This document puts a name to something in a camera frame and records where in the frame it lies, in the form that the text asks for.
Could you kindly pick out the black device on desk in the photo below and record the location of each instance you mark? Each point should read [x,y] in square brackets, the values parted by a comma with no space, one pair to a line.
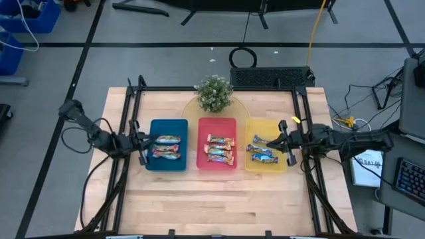
[420,71]

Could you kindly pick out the black stand leg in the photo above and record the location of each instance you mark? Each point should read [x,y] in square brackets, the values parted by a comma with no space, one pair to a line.
[139,9]

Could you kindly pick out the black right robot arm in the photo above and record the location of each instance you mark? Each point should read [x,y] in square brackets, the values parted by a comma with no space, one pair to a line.
[348,139]

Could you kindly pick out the grey metal foot bar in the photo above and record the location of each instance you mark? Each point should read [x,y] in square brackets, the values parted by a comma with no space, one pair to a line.
[13,81]

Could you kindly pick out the yellow power plug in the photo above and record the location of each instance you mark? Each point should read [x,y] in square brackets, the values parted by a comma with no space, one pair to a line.
[345,121]

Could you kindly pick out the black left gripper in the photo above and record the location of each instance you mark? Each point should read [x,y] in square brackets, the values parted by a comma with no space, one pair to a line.
[136,142]

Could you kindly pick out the grey desk with keyboard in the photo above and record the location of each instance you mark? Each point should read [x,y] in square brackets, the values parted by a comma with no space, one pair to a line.
[388,172]

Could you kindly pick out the grey desk top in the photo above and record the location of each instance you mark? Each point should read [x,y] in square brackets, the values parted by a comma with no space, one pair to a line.
[411,99]

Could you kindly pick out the yellow plastic tray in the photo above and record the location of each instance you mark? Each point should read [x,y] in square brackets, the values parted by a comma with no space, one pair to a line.
[262,127]

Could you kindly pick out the red plastic tray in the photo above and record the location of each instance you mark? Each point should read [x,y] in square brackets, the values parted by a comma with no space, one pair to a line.
[216,124]

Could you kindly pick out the round woven yellow placemat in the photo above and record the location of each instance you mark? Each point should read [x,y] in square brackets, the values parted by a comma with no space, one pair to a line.
[191,111]

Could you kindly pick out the black tripod stand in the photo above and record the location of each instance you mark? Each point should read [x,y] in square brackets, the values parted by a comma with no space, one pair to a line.
[382,94]

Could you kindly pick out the black stand base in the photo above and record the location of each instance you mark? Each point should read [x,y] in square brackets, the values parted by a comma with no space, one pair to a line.
[232,5]

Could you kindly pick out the black metal table frame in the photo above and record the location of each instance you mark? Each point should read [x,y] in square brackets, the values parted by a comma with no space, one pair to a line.
[216,88]

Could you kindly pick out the black backlit keyboard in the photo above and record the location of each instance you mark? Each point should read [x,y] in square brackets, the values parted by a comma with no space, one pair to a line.
[410,179]

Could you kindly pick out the black perforated computer case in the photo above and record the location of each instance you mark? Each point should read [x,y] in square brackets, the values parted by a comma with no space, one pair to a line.
[272,77]

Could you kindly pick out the small blue storage bin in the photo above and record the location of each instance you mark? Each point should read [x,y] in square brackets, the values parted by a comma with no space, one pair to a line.
[10,56]

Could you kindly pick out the orange wrapper granola bar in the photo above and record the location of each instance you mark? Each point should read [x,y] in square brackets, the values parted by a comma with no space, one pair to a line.
[220,140]
[224,153]
[220,159]
[214,148]

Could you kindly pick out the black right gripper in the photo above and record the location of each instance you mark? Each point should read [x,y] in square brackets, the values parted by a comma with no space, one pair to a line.
[295,141]

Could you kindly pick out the small green potted plant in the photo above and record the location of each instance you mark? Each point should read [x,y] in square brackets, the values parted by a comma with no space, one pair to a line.
[214,93]

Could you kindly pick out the blue plastic tray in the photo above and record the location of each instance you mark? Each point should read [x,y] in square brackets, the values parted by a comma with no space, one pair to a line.
[166,164]

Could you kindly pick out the yellow tag on right gripper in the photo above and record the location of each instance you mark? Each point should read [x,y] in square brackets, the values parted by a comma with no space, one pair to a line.
[295,119]

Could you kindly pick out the white printed booklet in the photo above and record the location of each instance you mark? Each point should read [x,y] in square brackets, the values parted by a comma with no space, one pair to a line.
[367,172]

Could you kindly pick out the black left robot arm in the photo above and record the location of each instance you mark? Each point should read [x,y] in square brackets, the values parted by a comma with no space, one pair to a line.
[106,141]

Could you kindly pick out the large blue storage bin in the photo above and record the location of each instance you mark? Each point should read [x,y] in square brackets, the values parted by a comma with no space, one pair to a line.
[40,21]

